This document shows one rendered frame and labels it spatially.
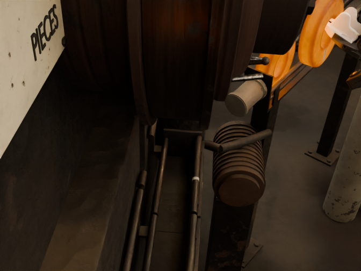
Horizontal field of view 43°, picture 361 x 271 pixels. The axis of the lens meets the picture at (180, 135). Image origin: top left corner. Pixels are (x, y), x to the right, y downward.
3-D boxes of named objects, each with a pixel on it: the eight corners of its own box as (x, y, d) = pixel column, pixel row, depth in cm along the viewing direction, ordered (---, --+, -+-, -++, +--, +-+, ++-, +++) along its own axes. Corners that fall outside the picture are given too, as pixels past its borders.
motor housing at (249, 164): (198, 300, 139) (214, 170, 106) (201, 242, 156) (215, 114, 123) (241, 304, 139) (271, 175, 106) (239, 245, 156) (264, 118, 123)
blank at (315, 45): (302, 9, 91) (318, 13, 90) (335, -18, 100) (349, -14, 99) (293, 75, 101) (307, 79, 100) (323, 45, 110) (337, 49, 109)
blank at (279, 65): (259, 100, 118) (270, 105, 117) (247, 71, 105) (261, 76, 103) (287, 51, 121) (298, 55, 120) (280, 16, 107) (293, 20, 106)
